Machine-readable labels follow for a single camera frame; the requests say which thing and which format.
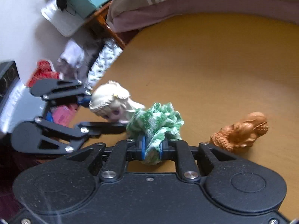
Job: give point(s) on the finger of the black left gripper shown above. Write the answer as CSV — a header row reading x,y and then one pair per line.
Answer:
x,y
101,128

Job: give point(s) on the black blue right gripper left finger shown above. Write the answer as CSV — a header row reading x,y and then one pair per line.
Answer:
x,y
136,148

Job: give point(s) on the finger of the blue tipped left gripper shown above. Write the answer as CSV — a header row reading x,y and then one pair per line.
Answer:
x,y
84,101

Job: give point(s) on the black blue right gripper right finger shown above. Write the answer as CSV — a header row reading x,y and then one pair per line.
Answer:
x,y
168,149

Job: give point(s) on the white ceramic figurine container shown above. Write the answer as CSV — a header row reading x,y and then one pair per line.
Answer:
x,y
112,102

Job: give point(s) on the green white fluffy cloth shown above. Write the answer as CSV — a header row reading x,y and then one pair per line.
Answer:
x,y
157,123

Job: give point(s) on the pile of clothes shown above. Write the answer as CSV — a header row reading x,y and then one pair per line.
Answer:
x,y
87,63

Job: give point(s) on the red patterned cloth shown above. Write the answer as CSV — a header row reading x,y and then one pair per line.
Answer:
x,y
44,70

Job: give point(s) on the orange carved toad figurine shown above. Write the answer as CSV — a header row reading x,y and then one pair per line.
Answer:
x,y
239,137

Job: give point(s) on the white plastic lid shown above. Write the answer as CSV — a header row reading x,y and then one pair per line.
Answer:
x,y
67,22

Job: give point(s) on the wooden side table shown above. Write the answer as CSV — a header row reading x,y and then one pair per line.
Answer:
x,y
99,18

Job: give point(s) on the purple bed sheet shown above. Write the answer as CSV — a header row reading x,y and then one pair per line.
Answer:
x,y
149,15

